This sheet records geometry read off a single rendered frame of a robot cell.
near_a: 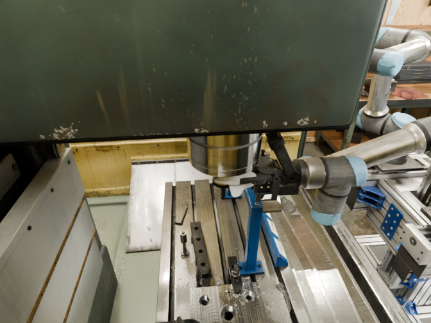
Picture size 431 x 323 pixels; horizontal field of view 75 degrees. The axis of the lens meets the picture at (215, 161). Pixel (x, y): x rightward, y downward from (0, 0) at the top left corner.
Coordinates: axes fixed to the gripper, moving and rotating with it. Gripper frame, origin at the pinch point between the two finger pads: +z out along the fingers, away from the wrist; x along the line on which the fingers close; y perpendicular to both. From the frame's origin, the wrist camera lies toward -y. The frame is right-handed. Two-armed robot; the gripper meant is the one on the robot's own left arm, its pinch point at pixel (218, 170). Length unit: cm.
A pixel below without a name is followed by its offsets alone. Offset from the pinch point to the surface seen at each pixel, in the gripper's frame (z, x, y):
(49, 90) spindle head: 25.7, -12.5, -23.2
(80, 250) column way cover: 41, 10, 35
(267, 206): -18.1, 13.4, 24.5
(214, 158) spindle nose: 1.9, -7.5, -7.8
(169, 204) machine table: 17, 54, 57
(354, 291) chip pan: -65, 13, 78
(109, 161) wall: 55, 101, 59
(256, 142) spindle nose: -6.6, -5.7, -10.0
